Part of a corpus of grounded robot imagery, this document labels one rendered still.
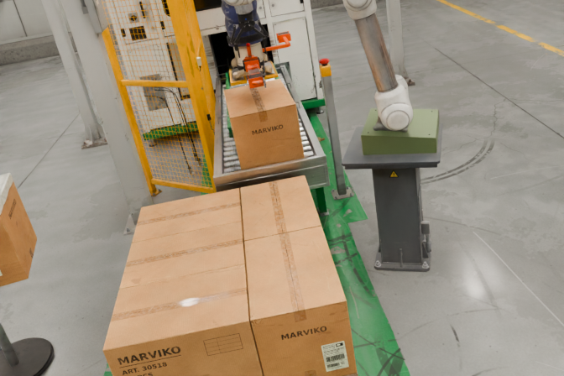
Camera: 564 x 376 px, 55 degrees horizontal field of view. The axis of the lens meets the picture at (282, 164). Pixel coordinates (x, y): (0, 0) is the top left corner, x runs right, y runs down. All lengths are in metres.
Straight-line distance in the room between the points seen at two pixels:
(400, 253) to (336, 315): 1.05
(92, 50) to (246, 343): 2.31
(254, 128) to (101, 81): 1.21
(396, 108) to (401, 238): 0.89
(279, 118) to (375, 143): 0.66
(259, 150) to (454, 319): 1.44
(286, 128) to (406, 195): 0.82
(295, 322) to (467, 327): 1.00
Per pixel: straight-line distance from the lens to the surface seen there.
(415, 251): 3.27
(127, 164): 4.13
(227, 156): 3.74
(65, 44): 6.17
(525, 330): 2.98
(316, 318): 2.32
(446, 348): 2.85
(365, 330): 2.95
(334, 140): 3.93
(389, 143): 2.90
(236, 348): 2.38
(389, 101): 2.67
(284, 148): 3.35
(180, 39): 3.86
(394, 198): 3.10
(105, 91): 3.96
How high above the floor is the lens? 2.00
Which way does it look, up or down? 25 degrees down
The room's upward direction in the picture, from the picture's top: 10 degrees counter-clockwise
